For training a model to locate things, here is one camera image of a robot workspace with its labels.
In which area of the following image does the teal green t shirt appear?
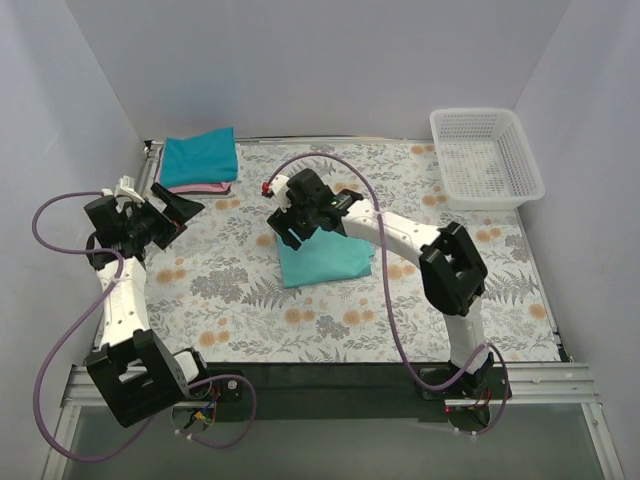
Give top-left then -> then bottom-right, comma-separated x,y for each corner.
277,229 -> 375,288

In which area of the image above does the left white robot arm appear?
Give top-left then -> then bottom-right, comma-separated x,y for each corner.
84,176 -> 213,427

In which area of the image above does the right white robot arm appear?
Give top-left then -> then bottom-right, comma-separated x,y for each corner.
261,169 -> 494,398

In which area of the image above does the folded pink t shirt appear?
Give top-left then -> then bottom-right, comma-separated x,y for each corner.
166,182 -> 233,195

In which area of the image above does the floral table mat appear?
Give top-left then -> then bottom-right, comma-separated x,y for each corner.
146,142 -> 560,363

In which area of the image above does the white plastic basket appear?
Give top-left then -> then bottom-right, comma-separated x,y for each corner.
429,108 -> 545,211

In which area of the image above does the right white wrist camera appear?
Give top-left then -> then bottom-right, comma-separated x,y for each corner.
261,175 -> 291,212

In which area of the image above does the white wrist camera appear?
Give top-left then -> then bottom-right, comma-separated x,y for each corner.
261,175 -> 291,212
101,175 -> 145,212

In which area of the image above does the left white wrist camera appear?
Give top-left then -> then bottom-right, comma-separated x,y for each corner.
101,175 -> 145,212

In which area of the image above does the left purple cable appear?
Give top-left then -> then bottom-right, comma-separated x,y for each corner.
31,190 -> 259,462

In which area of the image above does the purple cable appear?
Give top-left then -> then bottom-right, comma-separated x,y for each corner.
263,152 -> 509,437
31,190 -> 259,462

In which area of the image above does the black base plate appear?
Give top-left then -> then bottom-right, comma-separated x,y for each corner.
207,363 -> 512,426

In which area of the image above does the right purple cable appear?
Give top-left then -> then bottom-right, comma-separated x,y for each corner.
263,152 -> 509,437

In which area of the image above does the aluminium frame rail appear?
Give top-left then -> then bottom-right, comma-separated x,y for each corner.
73,142 -> 622,479

